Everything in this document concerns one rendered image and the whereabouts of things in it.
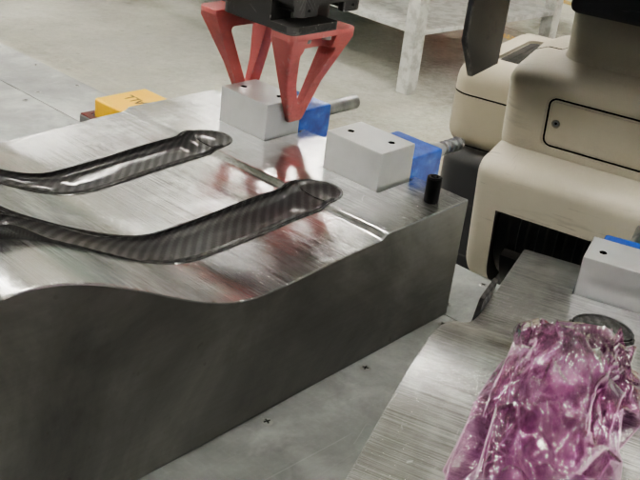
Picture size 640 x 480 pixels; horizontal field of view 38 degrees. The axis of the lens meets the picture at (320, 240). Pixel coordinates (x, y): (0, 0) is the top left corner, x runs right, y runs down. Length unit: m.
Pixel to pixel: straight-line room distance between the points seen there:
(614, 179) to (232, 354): 0.56
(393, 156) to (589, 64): 0.40
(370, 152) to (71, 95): 0.48
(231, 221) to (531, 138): 0.49
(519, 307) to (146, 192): 0.25
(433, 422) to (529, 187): 0.57
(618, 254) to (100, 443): 0.34
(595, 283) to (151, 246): 0.28
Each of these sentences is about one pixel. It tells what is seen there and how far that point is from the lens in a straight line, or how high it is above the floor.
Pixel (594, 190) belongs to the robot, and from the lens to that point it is 0.96.
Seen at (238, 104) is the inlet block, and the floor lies 0.91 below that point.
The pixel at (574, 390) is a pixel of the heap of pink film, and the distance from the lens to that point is 0.42.
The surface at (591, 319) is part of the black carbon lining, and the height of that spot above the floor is 0.85.
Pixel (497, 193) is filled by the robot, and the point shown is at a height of 0.77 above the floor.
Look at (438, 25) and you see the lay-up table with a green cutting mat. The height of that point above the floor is 0.26.
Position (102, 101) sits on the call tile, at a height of 0.84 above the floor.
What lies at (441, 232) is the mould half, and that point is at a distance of 0.63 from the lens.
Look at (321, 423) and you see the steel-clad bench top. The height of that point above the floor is 0.80.
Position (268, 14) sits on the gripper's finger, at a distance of 0.66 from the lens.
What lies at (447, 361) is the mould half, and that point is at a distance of 0.45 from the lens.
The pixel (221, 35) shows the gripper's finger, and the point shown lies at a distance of 0.71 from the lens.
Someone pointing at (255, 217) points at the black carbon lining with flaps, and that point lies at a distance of 0.59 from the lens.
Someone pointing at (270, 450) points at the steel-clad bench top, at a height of 0.80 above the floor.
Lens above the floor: 1.14
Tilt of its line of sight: 27 degrees down
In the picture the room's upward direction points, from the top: 7 degrees clockwise
